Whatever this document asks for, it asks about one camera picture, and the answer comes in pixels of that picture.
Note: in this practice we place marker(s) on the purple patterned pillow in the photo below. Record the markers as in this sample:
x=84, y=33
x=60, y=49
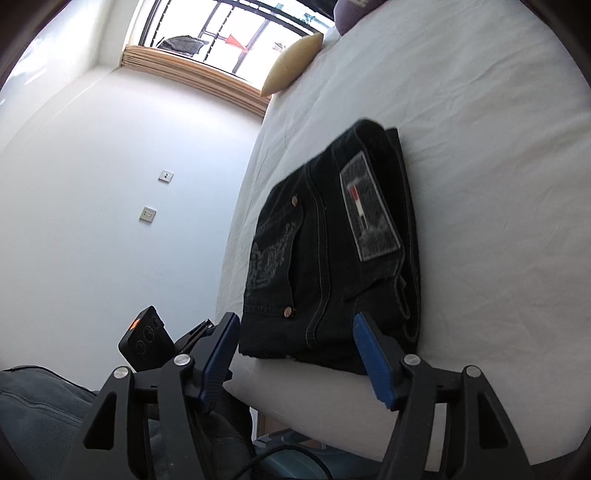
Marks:
x=348, y=13

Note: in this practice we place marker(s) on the yellow pillow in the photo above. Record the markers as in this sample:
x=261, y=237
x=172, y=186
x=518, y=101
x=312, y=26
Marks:
x=291, y=64

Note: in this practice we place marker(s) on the blue grey operator clothing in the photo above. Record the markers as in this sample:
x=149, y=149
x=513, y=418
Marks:
x=41, y=413

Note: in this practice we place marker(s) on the black denim jeans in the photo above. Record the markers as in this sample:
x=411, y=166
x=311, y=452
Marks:
x=336, y=238

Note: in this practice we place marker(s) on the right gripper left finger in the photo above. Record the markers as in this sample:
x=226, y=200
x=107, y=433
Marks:
x=113, y=440

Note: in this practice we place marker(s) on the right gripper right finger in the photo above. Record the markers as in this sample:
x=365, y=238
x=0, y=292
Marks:
x=454, y=413

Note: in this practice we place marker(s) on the white wall socket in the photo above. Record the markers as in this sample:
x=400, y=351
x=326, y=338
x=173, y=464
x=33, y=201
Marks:
x=147, y=215

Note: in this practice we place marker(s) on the white bed mattress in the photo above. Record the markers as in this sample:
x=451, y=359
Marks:
x=494, y=120

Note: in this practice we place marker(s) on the black clothes on chair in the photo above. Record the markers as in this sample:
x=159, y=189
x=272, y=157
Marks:
x=184, y=45

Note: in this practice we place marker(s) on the blue plastic stool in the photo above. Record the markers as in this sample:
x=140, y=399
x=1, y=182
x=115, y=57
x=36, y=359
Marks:
x=291, y=464

